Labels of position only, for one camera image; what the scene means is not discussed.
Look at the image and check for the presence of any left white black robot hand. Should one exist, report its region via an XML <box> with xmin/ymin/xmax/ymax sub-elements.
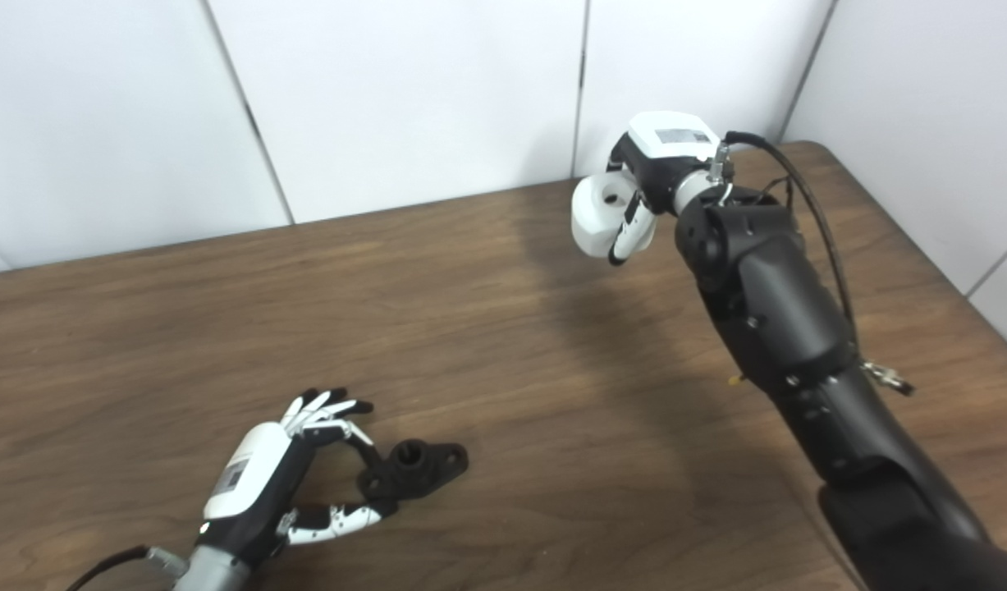
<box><xmin>195</xmin><ymin>388</ymin><xmax>399</xmax><ymax>567</ymax></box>

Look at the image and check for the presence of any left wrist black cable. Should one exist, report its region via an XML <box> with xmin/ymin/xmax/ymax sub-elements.
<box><xmin>64</xmin><ymin>545</ymin><xmax>188</xmax><ymax>591</ymax></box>

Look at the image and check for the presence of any black plastic holder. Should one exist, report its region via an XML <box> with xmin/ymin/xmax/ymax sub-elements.
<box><xmin>359</xmin><ymin>440</ymin><xmax>469</xmax><ymax>502</ymax></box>

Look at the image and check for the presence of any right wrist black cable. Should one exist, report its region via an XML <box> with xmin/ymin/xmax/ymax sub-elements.
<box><xmin>712</xmin><ymin>131</ymin><xmax>916</xmax><ymax>396</ymax></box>

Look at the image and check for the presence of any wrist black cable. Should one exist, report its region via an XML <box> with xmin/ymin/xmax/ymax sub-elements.
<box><xmin>712</xmin><ymin>131</ymin><xmax>916</xmax><ymax>396</ymax></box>
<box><xmin>64</xmin><ymin>545</ymin><xmax>188</xmax><ymax>591</ymax></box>

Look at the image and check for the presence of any round white plastic piece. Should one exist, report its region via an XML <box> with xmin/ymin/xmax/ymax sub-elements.
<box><xmin>571</xmin><ymin>171</ymin><xmax>657</xmax><ymax>260</ymax></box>

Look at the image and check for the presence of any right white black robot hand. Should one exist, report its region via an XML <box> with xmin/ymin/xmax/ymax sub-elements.
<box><xmin>606</xmin><ymin>111</ymin><xmax>721</xmax><ymax>266</ymax></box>

